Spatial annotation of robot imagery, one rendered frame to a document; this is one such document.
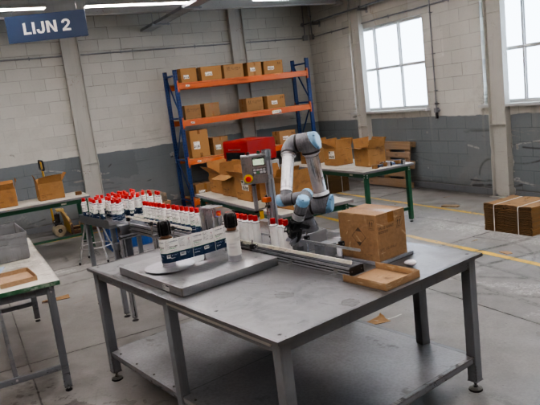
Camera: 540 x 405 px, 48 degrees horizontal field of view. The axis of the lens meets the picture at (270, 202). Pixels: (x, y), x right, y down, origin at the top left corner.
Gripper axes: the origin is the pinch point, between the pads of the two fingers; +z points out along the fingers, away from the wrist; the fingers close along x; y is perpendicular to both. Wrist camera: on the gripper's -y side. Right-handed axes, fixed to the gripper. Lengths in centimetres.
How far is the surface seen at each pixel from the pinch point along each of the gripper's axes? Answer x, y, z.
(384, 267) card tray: 58, -12, -23
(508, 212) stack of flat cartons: -40, -385, 104
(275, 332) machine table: 73, 79, -30
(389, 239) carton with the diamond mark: 46, -26, -29
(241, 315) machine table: 47, 76, -15
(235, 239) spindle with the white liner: -19.7, 29.1, 1.7
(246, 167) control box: -58, -1, -21
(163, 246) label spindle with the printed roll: -43, 64, 14
